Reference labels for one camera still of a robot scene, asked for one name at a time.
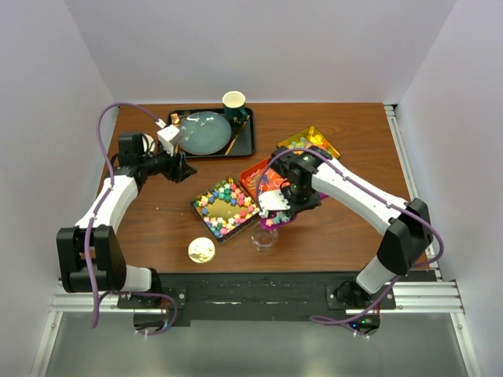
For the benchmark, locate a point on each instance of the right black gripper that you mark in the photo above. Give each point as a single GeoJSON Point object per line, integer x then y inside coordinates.
{"type": "Point", "coordinates": [295, 208]}

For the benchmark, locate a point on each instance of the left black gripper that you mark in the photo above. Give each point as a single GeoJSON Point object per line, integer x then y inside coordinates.
{"type": "Point", "coordinates": [178, 168]}

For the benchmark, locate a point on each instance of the purple plastic scoop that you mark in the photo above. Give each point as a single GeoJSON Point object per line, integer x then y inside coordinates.
{"type": "Point", "coordinates": [276, 219]}

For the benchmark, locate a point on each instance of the orange lollipop box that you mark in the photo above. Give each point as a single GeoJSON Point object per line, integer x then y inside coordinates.
{"type": "Point", "coordinates": [271, 181]}

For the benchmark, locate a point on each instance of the clear plastic jar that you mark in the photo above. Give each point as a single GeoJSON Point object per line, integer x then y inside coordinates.
{"type": "Point", "coordinates": [263, 239]}

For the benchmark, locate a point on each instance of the star candy tin box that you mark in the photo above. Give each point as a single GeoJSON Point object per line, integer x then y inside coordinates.
{"type": "Point", "coordinates": [226, 208]}

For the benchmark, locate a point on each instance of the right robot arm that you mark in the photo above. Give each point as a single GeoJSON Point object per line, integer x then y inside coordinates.
{"type": "Point", "coordinates": [405, 227]}

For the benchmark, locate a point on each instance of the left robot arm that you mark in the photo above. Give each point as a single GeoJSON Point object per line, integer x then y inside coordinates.
{"type": "Point", "coordinates": [89, 254]}

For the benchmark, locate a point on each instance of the white ceramic bowl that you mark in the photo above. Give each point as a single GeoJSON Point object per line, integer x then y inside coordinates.
{"type": "Point", "coordinates": [149, 144]}

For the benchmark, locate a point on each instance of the blue-grey ceramic plate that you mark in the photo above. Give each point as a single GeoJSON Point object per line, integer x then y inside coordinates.
{"type": "Point", "coordinates": [204, 133]}

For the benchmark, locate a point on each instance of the gold fork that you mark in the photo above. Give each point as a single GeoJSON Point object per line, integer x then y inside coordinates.
{"type": "Point", "coordinates": [175, 120]}

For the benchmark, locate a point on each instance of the gold tin of gummies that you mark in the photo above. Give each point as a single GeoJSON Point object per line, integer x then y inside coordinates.
{"type": "Point", "coordinates": [308, 137]}

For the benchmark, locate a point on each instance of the black serving tray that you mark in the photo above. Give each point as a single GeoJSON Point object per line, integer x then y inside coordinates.
{"type": "Point", "coordinates": [245, 144]}

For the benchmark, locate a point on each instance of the gold chopsticks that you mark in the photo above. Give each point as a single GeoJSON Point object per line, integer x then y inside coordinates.
{"type": "Point", "coordinates": [235, 137]}

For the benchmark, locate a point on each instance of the gold round jar lid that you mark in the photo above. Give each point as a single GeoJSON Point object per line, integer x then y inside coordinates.
{"type": "Point", "coordinates": [201, 250]}

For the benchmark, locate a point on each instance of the dark green mug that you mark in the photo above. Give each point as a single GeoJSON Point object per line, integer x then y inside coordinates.
{"type": "Point", "coordinates": [234, 103]}

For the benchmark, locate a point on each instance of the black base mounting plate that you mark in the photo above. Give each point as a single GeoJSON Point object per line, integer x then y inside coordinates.
{"type": "Point", "coordinates": [258, 296]}

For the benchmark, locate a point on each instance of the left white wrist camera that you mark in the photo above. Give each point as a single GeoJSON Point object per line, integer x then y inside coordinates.
{"type": "Point", "coordinates": [169, 138]}

